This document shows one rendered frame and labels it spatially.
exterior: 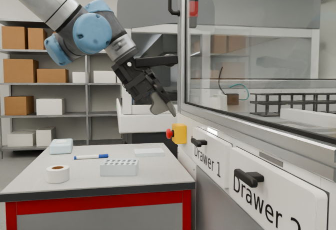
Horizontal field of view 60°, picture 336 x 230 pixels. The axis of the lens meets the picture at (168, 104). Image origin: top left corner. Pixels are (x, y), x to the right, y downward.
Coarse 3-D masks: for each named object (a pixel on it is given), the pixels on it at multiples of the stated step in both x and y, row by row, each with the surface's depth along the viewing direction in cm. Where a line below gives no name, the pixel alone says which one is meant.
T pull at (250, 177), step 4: (236, 172) 53; (240, 172) 52; (244, 172) 52; (248, 172) 53; (252, 172) 53; (256, 172) 53; (236, 176) 54; (240, 176) 52; (244, 176) 50; (248, 176) 50; (252, 176) 50; (256, 176) 50; (260, 176) 51; (244, 180) 50; (248, 180) 49; (252, 180) 48; (256, 180) 50; (260, 180) 50; (248, 184) 49; (252, 184) 48; (256, 184) 48
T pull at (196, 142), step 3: (192, 138) 85; (192, 141) 83; (195, 141) 81; (198, 141) 80; (201, 141) 81; (204, 141) 81; (195, 144) 80; (198, 144) 79; (201, 144) 81; (204, 144) 81
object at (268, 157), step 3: (261, 153) 55; (261, 156) 55; (264, 156) 54; (267, 156) 53; (267, 159) 53; (270, 159) 52; (273, 159) 51; (276, 159) 50; (273, 162) 51; (276, 162) 50; (279, 162) 49; (282, 162) 48; (279, 165) 49; (282, 165) 48
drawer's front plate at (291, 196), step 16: (240, 160) 60; (256, 160) 54; (272, 176) 48; (288, 176) 45; (240, 192) 60; (256, 192) 54; (272, 192) 48; (288, 192) 44; (304, 192) 40; (320, 192) 38; (272, 208) 48; (288, 208) 44; (304, 208) 40; (320, 208) 38; (272, 224) 48; (288, 224) 44; (304, 224) 40; (320, 224) 38
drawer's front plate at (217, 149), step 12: (192, 132) 97; (204, 132) 86; (192, 144) 97; (216, 144) 74; (228, 144) 69; (192, 156) 97; (216, 156) 74; (228, 156) 69; (204, 168) 84; (216, 168) 74; (228, 168) 69; (216, 180) 75; (228, 180) 69
